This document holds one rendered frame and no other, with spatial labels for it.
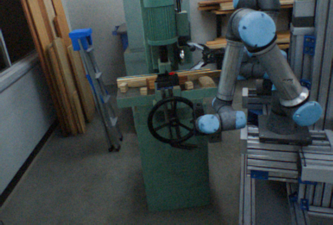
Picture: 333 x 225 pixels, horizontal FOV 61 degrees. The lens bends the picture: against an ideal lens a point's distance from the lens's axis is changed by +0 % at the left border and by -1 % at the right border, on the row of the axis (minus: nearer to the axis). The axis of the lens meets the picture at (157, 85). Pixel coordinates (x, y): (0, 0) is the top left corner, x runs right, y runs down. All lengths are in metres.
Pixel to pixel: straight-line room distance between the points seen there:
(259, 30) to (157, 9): 0.72
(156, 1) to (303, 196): 1.39
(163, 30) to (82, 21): 2.71
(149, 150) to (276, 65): 1.02
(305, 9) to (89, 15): 3.18
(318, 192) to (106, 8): 3.29
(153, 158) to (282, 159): 0.79
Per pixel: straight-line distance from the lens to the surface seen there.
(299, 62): 1.58
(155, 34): 1.65
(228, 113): 1.21
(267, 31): 1.06
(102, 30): 4.20
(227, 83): 1.25
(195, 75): 1.82
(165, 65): 1.73
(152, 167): 1.93
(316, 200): 1.97
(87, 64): 2.50
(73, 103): 3.12
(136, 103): 1.68
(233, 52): 1.22
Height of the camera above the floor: 1.57
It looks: 22 degrees down
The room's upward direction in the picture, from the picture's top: 6 degrees counter-clockwise
